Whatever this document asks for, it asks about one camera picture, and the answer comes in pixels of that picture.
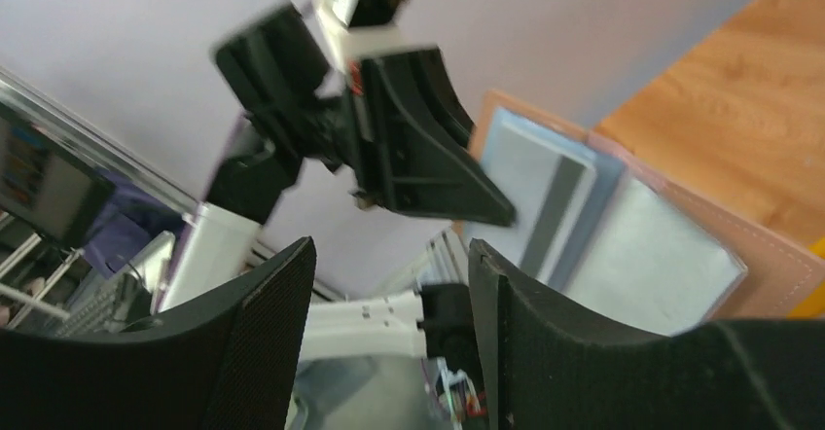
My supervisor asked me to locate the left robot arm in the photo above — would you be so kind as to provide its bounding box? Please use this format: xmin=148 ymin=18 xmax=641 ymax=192
xmin=155 ymin=4 xmax=516 ymax=369

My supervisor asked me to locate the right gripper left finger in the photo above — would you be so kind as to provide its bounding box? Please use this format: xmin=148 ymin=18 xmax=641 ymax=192
xmin=1 ymin=237 xmax=316 ymax=429

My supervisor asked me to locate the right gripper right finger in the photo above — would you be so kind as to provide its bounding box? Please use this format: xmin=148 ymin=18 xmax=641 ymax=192
xmin=469 ymin=239 xmax=824 ymax=429

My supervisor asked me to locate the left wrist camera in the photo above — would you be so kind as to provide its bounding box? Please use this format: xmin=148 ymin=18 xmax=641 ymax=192
xmin=311 ymin=0 xmax=436 ymax=75

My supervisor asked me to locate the computer monitor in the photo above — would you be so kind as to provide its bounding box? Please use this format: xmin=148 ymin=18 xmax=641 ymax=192
xmin=1 ymin=104 xmax=116 ymax=249

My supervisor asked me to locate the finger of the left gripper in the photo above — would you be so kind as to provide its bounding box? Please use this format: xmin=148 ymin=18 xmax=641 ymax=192
xmin=399 ymin=47 xmax=475 ymax=149
xmin=368 ymin=54 xmax=516 ymax=227

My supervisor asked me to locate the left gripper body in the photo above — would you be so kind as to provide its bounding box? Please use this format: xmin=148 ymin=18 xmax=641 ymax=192
xmin=308 ymin=56 xmax=386 ymax=210

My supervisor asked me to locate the beige leather card holder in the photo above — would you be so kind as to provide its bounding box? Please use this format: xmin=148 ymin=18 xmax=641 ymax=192
xmin=461 ymin=91 xmax=821 ymax=335

